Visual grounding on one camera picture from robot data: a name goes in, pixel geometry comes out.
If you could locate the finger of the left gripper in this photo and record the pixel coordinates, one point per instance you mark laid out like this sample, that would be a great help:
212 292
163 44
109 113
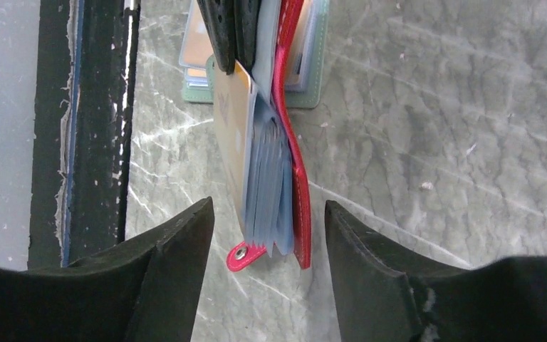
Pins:
218 17
246 15

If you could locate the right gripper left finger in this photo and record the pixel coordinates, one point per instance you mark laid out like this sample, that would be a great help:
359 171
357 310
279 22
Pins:
144 289

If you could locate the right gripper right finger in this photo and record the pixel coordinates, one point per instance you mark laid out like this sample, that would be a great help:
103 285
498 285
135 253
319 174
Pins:
384 291

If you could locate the gold vip card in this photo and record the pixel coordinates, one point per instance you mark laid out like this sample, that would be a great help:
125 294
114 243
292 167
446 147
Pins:
234 97

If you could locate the red card holder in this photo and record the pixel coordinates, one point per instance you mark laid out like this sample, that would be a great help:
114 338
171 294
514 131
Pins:
278 206

